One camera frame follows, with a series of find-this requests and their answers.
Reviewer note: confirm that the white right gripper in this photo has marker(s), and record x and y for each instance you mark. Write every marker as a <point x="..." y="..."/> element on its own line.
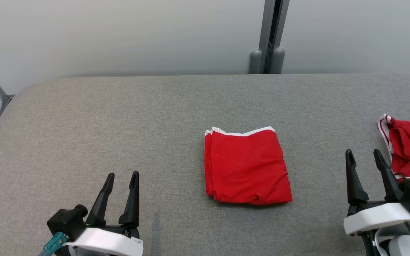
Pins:
<point x="376" y="218"/>

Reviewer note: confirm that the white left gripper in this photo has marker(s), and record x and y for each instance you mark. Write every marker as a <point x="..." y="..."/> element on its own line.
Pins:
<point x="105" y="243"/>

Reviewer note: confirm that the red white shorts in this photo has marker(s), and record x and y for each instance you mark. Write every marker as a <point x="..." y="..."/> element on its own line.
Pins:
<point x="247" y="167"/>

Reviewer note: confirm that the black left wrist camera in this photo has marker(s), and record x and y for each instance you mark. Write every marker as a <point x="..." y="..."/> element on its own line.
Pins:
<point x="66" y="222"/>

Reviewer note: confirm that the grey metal partition post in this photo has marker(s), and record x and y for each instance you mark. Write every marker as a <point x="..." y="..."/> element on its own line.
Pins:
<point x="264" y="28"/>

